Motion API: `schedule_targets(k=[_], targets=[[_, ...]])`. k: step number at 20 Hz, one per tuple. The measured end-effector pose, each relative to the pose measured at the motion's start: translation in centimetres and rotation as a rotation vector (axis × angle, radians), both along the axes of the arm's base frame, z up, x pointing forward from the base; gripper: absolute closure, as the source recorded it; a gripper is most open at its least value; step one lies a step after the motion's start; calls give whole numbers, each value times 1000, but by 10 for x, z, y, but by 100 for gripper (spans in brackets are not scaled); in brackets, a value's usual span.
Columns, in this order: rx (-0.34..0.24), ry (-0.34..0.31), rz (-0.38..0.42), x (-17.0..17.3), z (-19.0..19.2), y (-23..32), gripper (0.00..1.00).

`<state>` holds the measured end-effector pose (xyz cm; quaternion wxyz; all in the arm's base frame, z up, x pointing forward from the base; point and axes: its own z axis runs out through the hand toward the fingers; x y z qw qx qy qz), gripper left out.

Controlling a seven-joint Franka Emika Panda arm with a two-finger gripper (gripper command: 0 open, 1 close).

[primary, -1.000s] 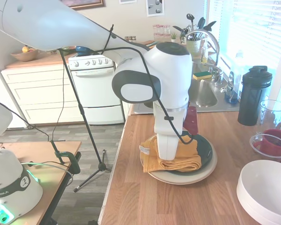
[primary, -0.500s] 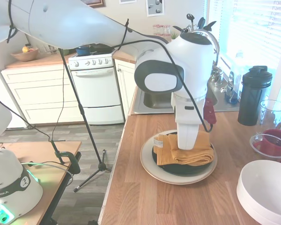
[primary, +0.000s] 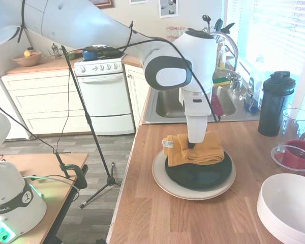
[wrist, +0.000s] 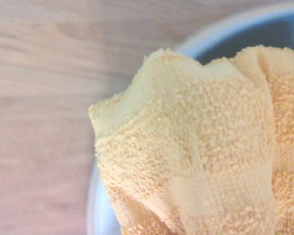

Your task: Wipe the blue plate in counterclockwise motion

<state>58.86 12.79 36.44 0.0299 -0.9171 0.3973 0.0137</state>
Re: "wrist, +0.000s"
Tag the large beige plate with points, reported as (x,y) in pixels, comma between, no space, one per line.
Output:
(98,208)

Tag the yellow terry cloth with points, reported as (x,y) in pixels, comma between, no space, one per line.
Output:
(198,151)

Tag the dark blue plate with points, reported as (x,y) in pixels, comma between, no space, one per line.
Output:
(247,36)

